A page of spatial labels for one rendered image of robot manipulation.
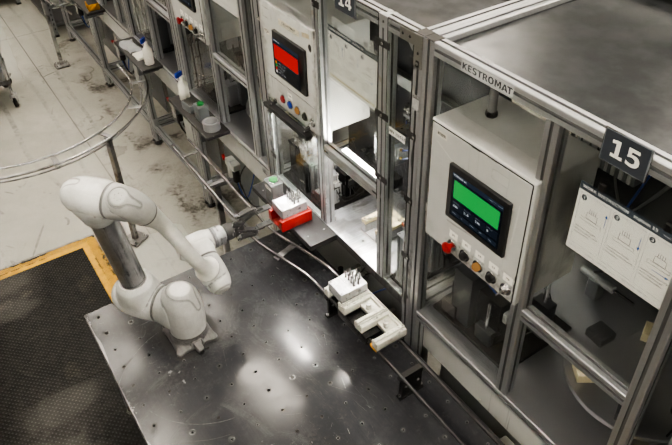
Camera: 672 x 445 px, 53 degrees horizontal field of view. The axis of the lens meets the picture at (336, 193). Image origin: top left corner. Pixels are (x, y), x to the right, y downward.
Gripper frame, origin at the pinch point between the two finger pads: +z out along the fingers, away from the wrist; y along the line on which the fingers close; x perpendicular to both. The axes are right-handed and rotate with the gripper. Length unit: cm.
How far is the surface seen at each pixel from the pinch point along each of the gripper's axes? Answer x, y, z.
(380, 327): -71, -13, 11
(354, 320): -61, -15, 5
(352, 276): -49, -5, 13
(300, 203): -4.3, 2.6, 15.7
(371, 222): -27.5, -3.1, 37.7
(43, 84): 391, -100, -24
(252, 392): -57, -31, -40
